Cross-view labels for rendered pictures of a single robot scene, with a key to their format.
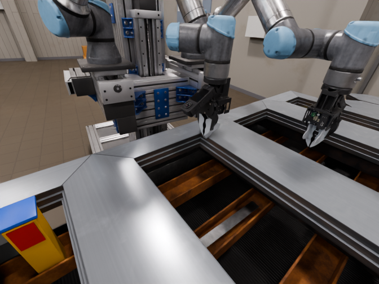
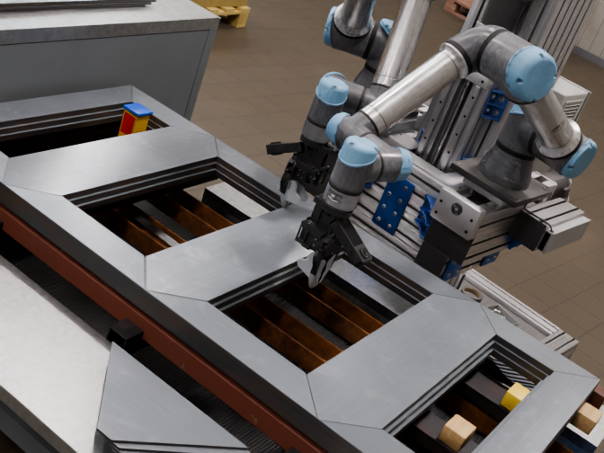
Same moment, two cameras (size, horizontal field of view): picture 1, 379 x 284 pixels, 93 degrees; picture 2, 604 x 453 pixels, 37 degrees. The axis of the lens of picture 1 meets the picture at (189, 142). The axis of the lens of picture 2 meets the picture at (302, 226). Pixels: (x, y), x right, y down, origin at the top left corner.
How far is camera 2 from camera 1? 2.16 m
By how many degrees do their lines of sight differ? 56
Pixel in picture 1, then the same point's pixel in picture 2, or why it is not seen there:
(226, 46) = (315, 106)
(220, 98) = (304, 163)
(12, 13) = not seen: outside the picture
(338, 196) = (211, 258)
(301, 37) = (344, 131)
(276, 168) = (242, 237)
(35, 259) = not seen: hidden behind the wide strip
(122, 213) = (153, 149)
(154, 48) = (457, 124)
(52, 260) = not seen: hidden behind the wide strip
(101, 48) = (365, 76)
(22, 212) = (138, 110)
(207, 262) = (127, 175)
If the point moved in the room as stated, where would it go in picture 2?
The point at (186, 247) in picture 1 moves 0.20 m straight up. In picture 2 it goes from (135, 169) to (155, 97)
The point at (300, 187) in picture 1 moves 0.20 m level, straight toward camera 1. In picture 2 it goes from (216, 241) to (145, 201)
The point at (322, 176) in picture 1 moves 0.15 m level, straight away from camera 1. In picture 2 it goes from (242, 264) to (297, 297)
